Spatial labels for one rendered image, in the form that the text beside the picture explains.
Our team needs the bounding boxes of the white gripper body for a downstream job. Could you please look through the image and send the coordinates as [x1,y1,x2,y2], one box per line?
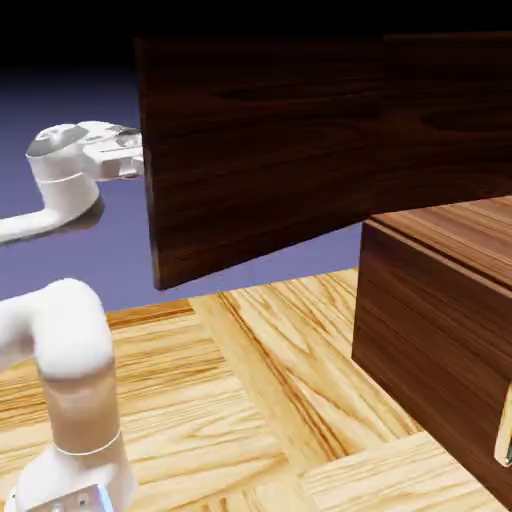
[83,139,145,181]

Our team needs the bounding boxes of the dark wood cabinet door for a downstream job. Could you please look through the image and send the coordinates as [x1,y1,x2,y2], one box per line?
[133,35,386,292]

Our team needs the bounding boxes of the dark wood cabinet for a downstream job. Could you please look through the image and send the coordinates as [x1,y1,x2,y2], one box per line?
[350,31,512,512]

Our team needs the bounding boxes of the dark wood door with handle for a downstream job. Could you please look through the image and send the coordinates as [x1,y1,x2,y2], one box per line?
[350,220,512,512]

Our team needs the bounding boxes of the curved metal handle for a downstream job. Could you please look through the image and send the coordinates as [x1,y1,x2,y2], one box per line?
[493,381,512,468]

